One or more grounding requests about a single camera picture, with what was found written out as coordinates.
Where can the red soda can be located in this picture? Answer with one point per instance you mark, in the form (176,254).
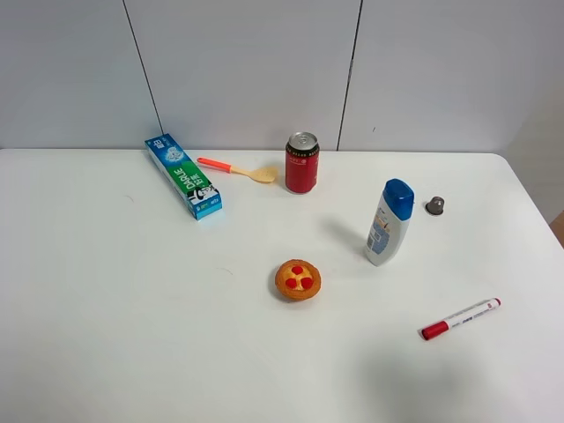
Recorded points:
(302,157)

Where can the white blue shampoo bottle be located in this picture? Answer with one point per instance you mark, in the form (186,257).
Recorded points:
(390,223)

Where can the orange handled beige spatula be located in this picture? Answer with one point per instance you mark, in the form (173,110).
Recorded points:
(261,175)

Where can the green blue toothpaste box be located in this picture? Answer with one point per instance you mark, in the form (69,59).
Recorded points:
(197,192)

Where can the small grey coffee capsule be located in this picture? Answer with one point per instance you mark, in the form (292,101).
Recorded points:
(435,206)

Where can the toy fruit tart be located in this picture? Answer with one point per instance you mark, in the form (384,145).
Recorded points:
(298,280)

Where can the red white marker pen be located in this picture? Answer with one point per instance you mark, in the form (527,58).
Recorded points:
(461,317)

